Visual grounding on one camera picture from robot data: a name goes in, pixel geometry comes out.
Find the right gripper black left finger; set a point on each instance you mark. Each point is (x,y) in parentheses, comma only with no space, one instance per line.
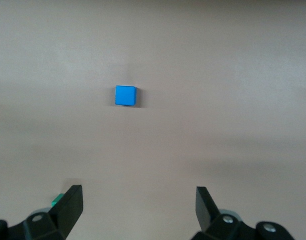
(65,215)

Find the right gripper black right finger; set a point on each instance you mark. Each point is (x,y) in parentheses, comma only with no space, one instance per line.
(207,220)

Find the blue cube block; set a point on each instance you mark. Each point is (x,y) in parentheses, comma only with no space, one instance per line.
(125,95)

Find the green cube block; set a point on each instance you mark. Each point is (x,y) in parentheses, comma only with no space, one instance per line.
(56,200)

